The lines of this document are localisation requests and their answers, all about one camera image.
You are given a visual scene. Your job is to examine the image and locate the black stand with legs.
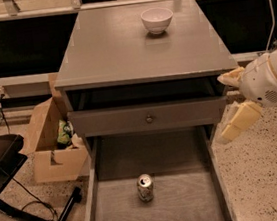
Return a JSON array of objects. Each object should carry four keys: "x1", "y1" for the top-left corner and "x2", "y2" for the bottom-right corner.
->
[{"x1": 0, "y1": 112, "x2": 87, "y2": 221}]

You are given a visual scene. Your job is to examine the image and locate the open grey middle drawer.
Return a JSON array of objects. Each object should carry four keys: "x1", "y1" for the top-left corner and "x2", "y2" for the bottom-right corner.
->
[{"x1": 84, "y1": 126, "x2": 237, "y2": 221}]

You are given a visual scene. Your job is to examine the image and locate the black floor cable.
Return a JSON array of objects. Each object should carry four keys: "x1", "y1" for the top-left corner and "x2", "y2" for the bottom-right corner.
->
[{"x1": 5, "y1": 168, "x2": 69, "y2": 221}]

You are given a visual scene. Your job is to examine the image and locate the white ceramic bowl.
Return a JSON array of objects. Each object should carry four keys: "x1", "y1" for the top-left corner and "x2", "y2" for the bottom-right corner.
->
[{"x1": 141, "y1": 7, "x2": 173, "y2": 35}]

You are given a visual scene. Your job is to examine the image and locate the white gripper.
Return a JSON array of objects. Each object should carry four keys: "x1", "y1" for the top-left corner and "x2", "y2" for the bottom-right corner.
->
[{"x1": 217, "y1": 51, "x2": 277, "y2": 144}]

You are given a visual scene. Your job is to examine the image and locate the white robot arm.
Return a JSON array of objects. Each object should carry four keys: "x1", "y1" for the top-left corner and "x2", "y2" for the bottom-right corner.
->
[{"x1": 217, "y1": 49, "x2": 277, "y2": 143}]

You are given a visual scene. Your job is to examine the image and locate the green snack bag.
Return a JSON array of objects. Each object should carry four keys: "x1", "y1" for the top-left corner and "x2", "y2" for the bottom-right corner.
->
[{"x1": 56, "y1": 120, "x2": 74, "y2": 148}]

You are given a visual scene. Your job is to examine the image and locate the grey wooden drawer cabinet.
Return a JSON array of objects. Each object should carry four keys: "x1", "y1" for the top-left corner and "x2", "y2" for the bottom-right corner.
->
[{"x1": 45, "y1": 0, "x2": 246, "y2": 150}]

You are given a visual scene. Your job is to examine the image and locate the grey top drawer with knob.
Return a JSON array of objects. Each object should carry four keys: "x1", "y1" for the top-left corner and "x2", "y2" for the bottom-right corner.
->
[{"x1": 68, "y1": 96, "x2": 226, "y2": 137}]

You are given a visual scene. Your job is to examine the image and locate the open cardboard box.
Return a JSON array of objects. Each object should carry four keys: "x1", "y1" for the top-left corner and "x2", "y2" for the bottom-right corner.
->
[{"x1": 22, "y1": 73, "x2": 90, "y2": 183}]

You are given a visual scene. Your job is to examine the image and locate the green white 7up can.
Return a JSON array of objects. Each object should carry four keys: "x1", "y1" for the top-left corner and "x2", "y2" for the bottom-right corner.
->
[{"x1": 136, "y1": 174, "x2": 154, "y2": 202}]

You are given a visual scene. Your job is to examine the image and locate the white hanging cable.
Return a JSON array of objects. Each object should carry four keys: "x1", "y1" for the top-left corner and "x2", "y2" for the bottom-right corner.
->
[{"x1": 259, "y1": 0, "x2": 277, "y2": 52}]

